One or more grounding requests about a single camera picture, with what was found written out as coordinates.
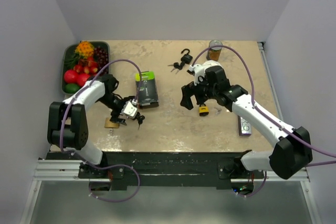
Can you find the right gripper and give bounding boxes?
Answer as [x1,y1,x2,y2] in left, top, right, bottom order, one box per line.
[181,73,218,110]

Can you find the yellow padlock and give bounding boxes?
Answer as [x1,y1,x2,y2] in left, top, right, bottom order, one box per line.
[198,103,209,116]

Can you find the orange padlock with keys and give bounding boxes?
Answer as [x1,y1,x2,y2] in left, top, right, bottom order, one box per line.
[135,115,145,129]

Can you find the silver keys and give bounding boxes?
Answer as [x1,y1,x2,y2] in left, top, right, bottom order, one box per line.
[214,107,222,115]

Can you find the black padlock with keys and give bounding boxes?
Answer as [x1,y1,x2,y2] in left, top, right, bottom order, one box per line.
[169,48,193,74]

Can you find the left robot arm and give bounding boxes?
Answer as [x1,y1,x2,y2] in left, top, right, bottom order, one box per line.
[47,74,127,178]

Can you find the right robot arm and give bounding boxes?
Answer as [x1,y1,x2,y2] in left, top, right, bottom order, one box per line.
[180,61,312,179]

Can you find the brass padlock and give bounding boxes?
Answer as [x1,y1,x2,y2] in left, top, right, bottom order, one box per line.
[104,118,120,132]

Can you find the white toilet paper roll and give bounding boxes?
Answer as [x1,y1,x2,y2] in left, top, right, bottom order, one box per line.
[203,60,221,69]

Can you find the razor box green black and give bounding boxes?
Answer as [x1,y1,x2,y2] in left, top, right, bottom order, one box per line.
[135,71,159,109]

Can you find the tin can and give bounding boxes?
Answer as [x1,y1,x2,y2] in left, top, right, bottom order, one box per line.
[206,40,223,61]

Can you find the fruit tray dark green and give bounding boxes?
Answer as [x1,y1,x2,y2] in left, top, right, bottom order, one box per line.
[61,41,110,94]

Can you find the purple toothpaste box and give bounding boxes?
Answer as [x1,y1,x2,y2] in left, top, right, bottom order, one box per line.
[237,116,252,137]

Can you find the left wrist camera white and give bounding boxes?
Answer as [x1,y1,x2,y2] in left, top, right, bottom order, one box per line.
[121,99,138,119]

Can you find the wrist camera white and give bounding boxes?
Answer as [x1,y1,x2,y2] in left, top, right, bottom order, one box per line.
[187,64,207,86]
[121,99,138,119]

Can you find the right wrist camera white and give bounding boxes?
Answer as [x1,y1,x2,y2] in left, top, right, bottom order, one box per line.
[187,64,207,86]

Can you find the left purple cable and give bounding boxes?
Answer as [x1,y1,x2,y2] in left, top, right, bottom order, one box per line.
[59,59,142,204]

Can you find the purple cable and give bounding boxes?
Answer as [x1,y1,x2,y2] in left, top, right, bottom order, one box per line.
[59,59,142,204]
[191,45,336,198]

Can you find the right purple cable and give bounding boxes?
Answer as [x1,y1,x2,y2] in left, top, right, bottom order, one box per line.
[191,45,336,198]

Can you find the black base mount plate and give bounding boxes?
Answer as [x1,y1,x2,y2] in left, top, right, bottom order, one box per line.
[77,151,266,191]

